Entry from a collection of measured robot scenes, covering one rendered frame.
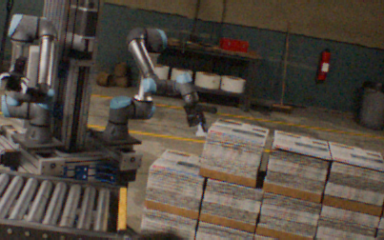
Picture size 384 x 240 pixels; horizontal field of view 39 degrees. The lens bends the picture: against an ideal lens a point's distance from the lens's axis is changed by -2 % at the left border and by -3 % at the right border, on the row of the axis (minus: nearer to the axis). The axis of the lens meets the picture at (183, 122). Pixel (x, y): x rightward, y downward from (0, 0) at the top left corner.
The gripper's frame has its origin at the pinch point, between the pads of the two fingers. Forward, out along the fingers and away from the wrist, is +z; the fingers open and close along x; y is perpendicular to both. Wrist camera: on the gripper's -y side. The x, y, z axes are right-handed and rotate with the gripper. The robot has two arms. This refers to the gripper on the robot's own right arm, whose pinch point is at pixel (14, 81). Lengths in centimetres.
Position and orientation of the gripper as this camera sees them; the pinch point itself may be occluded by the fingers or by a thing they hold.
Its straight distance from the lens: 237.4
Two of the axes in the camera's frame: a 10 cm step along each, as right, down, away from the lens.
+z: 2.2, 2.7, -9.4
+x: -9.3, -2.3, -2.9
